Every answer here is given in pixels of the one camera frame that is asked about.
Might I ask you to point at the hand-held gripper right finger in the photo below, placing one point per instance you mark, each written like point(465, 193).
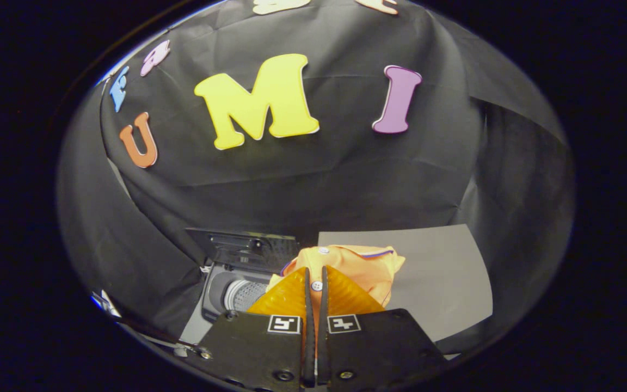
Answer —
point(379, 348)

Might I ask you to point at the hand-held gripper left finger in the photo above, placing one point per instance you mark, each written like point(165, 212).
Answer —
point(253, 348)

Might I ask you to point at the grey washing machine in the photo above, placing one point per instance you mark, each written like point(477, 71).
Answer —
point(215, 294)

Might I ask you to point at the orange polo shirt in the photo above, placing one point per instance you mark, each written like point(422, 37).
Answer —
point(362, 269)

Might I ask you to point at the dark washing machine lid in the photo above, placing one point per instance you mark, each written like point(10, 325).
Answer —
point(248, 247)

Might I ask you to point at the beige cabinet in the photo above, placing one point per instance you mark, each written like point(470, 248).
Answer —
point(444, 283)

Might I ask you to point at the white and blue object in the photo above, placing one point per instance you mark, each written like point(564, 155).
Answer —
point(105, 304)

